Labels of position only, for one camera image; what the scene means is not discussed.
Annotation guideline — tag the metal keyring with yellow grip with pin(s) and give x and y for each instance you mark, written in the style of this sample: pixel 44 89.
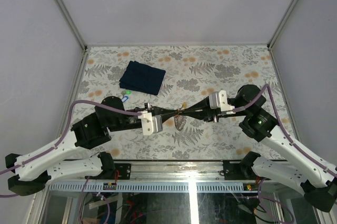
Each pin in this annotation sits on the metal keyring with yellow grip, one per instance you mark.
pixel 180 120

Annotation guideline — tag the floral patterned table mat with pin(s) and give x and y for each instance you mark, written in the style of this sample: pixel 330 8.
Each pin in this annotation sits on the floral patterned table mat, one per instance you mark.
pixel 192 73

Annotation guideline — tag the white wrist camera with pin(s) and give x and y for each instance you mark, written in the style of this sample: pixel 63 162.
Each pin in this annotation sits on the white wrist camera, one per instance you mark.
pixel 150 124
pixel 218 100

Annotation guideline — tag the small blue key tag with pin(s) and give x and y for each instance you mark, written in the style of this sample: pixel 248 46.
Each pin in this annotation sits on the small blue key tag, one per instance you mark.
pixel 125 99

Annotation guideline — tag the aluminium front rail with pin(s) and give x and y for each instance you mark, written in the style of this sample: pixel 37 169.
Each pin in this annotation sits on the aluminium front rail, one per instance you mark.
pixel 184 171

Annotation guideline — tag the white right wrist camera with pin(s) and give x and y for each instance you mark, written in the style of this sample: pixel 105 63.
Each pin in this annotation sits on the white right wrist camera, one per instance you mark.
pixel 218 100

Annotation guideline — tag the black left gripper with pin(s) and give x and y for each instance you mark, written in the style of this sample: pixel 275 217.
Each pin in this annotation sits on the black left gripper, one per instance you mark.
pixel 168 113

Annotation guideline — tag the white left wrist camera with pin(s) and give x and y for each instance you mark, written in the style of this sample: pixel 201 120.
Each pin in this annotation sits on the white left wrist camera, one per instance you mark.
pixel 150 124

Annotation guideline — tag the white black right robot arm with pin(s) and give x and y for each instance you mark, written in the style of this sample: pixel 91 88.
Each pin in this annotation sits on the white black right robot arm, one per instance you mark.
pixel 310 175

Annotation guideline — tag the key with green tag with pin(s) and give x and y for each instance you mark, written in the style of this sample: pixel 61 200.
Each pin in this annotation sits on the key with green tag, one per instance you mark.
pixel 126 92

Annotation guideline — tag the dark navy folded cloth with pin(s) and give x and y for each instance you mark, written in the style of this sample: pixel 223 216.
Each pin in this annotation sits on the dark navy folded cloth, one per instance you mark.
pixel 142 78

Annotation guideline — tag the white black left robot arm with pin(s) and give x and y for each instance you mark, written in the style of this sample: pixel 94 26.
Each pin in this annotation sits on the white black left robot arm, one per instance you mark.
pixel 51 163

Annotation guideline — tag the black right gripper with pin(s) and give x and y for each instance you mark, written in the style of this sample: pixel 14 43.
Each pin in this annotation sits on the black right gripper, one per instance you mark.
pixel 207 112

